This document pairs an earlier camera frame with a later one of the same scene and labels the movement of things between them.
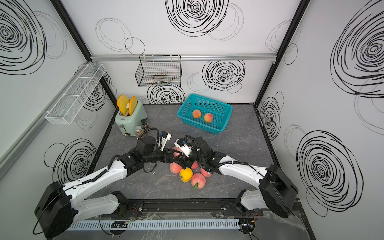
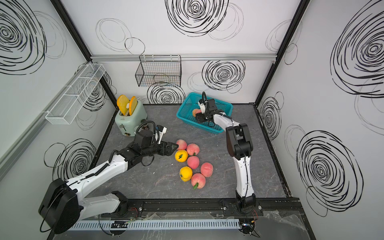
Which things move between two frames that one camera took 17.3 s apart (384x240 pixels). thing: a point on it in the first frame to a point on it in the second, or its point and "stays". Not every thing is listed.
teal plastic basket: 208,115 stays
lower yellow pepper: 186,175 stays
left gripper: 170,159 to 169,152
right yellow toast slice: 132,104 stays
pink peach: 194,165 stays
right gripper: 189,163 to 199,117
